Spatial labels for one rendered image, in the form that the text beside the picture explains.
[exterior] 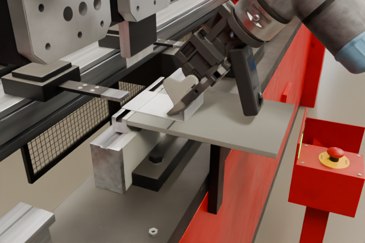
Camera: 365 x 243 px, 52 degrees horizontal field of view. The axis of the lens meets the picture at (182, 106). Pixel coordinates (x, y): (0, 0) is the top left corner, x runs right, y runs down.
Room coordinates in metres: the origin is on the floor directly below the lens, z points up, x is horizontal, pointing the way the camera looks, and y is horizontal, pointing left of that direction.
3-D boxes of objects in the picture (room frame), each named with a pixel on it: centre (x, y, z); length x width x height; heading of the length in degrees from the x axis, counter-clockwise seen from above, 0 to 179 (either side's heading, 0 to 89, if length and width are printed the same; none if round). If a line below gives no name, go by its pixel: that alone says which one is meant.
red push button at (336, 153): (0.77, -0.37, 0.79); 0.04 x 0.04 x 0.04
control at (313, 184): (0.82, -0.38, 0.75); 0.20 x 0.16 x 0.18; 159
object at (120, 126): (0.68, 0.07, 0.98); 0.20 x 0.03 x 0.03; 157
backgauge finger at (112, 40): (1.04, 0.10, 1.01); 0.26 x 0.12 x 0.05; 67
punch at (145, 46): (0.67, 0.08, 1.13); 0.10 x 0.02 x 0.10; 157
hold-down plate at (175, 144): (0.68, 0.01, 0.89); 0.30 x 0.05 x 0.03; 157
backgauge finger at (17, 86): (0.72, 0.23, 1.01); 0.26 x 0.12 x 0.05; 67
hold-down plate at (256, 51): (1.20, -0.21, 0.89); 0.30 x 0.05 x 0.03; 157
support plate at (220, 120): (0.61, -0.06, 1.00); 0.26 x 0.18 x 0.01; 67
